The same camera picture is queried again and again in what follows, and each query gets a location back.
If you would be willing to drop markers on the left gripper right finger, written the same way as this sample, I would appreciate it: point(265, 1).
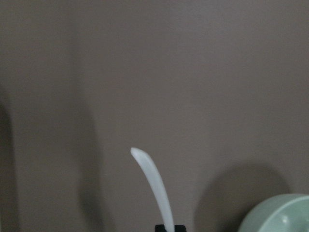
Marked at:
point(179, 228)

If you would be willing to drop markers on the white ceramic spoon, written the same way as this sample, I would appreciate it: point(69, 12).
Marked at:
point(155, 181)

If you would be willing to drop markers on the mint green bowl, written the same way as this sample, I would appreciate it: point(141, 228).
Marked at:
point(281, 213)

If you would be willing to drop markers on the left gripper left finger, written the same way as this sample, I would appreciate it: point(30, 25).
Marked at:
point(160, 228)

